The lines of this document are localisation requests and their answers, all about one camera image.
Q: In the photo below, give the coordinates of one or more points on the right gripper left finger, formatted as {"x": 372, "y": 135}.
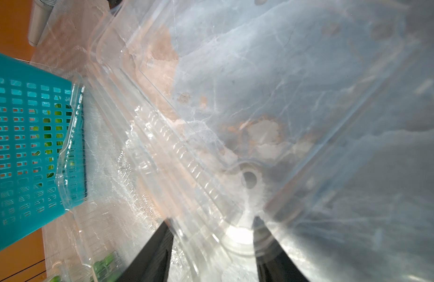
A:
{"x": 153, "y": 262}

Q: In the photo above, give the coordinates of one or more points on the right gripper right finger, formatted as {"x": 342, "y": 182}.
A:
{"x": 273, "y": 264}

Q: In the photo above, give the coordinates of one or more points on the green peppers bunch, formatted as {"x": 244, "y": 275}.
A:
{"x": 105, "y": 270}

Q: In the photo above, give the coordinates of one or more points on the teal plastic basket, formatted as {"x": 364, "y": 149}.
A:
{"x": 35, "y": 114}

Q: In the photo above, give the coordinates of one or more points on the clear clamshell container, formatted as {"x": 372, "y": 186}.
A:
{"x": 316, "y": 116}

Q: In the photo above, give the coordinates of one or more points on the silver metal cylinder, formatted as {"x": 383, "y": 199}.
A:
{"x": 40, "y": 13}

